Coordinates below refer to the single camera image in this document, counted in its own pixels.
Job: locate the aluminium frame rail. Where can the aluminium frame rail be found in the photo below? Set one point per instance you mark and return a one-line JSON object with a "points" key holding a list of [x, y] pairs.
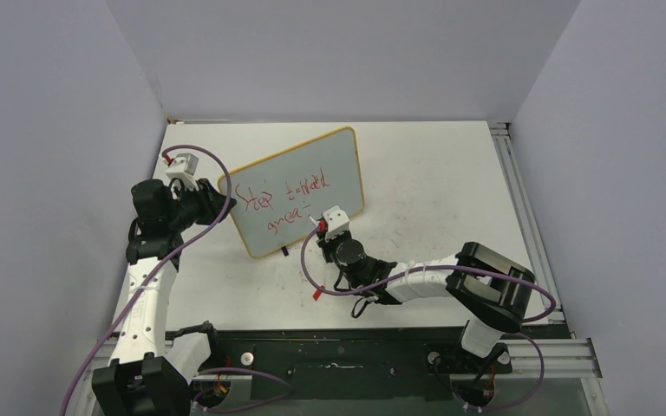
{"points": [[401, 352]]}

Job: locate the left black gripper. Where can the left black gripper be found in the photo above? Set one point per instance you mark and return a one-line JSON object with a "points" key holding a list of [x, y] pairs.
{"points": [[210, 200]]}

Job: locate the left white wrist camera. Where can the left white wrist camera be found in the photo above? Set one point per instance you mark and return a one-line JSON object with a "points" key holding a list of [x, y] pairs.
{"points": [[181, 171]]}

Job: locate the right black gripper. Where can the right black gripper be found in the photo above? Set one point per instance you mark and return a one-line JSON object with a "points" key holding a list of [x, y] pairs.
{"points": [[328, 245]]}

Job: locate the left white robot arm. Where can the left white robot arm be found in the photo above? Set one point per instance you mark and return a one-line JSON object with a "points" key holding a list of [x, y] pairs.
{"points": [[141, 378]]}

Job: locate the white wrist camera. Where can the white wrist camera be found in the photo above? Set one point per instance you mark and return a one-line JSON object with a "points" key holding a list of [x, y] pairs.
{"points": [[333, 222], [181, 171]]}

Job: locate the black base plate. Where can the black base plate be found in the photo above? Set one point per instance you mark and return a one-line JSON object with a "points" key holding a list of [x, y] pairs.
{"points": [[350, 384]]}

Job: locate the red white marker pen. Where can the red white marker pen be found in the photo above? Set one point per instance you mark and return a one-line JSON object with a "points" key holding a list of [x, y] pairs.
{"points": [[313, 220]]}

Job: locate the yellow framed whiteboard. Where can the yellow framed whiteboard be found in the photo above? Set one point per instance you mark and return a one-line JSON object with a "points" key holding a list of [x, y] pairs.
{"points": [[279, 194]]}

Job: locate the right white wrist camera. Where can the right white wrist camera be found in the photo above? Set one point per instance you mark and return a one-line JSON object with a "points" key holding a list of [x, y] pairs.
{"points": [[333, 222]]}

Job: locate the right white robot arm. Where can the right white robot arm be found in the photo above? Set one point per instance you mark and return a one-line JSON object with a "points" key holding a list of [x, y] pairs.
{"points": [[495, 290]]}

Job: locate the aluminium side rail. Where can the aluminium side rail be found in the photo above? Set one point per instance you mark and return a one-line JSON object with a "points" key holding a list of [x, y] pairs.
{"points": [[521, 203]]}

